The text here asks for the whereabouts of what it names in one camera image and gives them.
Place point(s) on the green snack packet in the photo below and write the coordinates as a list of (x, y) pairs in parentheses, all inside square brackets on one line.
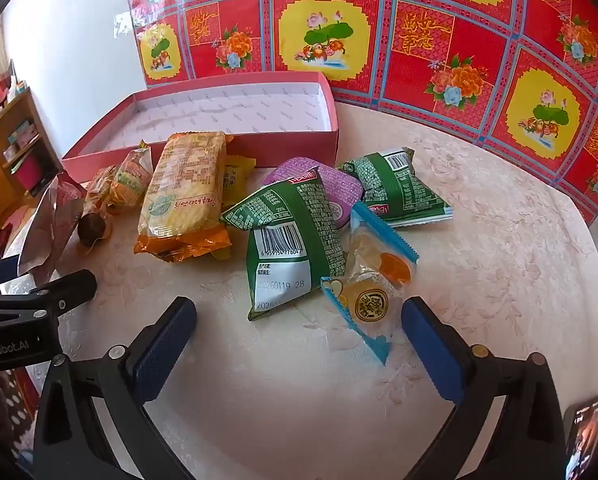
[(394, 185), (284, 240)]

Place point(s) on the dark dotted cloth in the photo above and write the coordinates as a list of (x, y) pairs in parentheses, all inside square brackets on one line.
[(9, 410)]

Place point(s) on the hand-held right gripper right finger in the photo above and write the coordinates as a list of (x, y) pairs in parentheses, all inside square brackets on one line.
[(431, 355)]

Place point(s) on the small orange candy packet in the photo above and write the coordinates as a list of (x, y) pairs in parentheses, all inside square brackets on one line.
[(131, 175), (99, 187)]

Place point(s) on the pink cardboard box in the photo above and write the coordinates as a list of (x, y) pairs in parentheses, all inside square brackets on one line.
[(229, 110)]

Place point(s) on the clear blue-edged candy packet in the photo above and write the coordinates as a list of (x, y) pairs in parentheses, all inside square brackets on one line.
[(374, 280)]

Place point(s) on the purple candy tin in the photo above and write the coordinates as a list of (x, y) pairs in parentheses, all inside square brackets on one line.
[(339, 185)]

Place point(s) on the pink storage bin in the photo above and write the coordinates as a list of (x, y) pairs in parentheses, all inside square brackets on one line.
[(26, 170)]

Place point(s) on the yellow snack packet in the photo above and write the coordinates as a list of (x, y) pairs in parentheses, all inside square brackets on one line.
[(238, 172)]

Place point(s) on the red foil snack packet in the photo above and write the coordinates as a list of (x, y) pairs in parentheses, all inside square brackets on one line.
[(44, 230)]

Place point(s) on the brown egg packet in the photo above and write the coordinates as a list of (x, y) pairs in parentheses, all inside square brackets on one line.
[(90, 230)]

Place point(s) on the black phone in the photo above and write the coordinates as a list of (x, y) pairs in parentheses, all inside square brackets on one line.
[(586, 435)]

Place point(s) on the orange cracker packet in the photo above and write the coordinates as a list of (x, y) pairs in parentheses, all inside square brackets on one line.
[(184, 185)]

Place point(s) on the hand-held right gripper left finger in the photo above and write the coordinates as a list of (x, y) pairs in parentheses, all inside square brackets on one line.
[(164, 350)]

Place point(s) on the red floral printed cloth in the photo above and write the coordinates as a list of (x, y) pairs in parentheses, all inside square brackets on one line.
[(419, 20)]

